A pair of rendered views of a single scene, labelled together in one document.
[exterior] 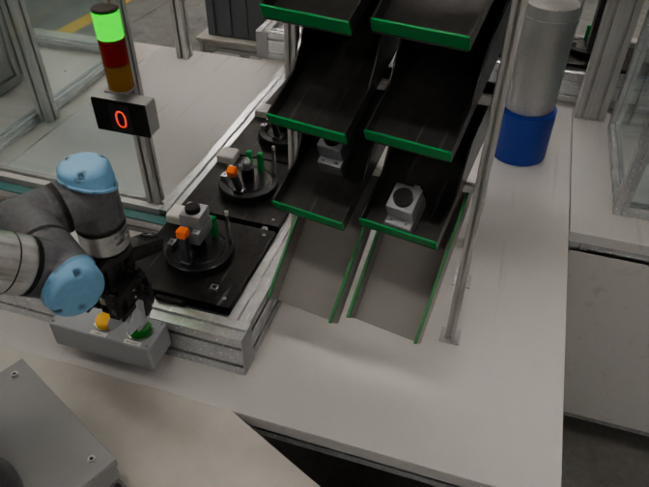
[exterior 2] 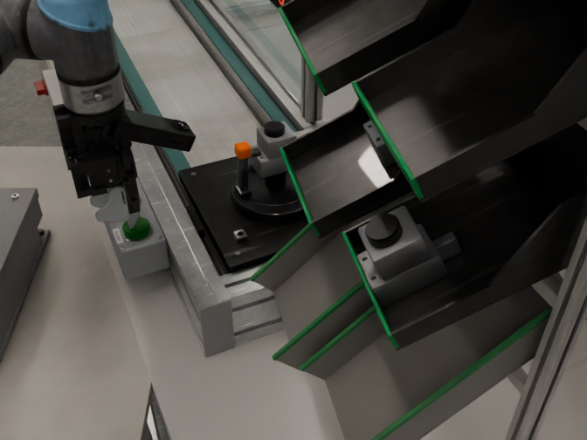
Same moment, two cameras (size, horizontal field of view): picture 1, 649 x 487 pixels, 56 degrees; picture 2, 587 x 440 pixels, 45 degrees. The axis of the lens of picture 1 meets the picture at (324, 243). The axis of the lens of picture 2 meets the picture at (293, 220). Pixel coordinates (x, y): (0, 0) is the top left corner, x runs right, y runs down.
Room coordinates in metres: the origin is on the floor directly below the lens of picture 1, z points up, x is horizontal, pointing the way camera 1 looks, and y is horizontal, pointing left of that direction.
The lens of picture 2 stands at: (0.41, -0.39, 1.65)
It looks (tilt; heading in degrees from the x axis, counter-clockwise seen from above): 41 degrees down; 48
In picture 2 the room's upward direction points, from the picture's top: straight up
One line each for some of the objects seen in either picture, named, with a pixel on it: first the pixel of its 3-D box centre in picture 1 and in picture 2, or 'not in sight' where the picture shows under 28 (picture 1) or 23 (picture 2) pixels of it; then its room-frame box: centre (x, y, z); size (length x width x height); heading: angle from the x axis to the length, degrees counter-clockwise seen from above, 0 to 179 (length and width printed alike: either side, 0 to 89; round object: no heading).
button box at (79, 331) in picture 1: (110, 332); (127, 216); (0.77, 0.40, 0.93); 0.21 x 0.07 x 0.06; 73
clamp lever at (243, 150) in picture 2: (185, 243); (248, 165); (0.91, 0.27, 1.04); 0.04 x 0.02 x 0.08; 163
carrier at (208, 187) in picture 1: (247, 171); not in sight; (1.20, 0.18, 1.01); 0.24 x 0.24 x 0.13; 73
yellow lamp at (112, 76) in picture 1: (119, 74); not in sight; (1.12, 0.40, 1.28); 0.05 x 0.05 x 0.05
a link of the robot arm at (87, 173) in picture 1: (89, 194); (77, 28); (0.73, 0.34, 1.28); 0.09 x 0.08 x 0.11; 131
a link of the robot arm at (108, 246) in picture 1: (105, 235); (93, 88); (0.73, 0.34, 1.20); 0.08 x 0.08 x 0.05
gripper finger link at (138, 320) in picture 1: (135, 321); (116, 211); (0.72, 0.33, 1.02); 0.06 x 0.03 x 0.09; 163
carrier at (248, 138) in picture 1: (284, 122); not in sight; (1.43, 0.11, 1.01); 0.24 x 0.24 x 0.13; 73
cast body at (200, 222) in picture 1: (196, 217); (280, 144); (0.96, 0.25, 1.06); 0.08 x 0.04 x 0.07; 164
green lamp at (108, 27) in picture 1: (107, 23); not in sight; (1.12, 0.40, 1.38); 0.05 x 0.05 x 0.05
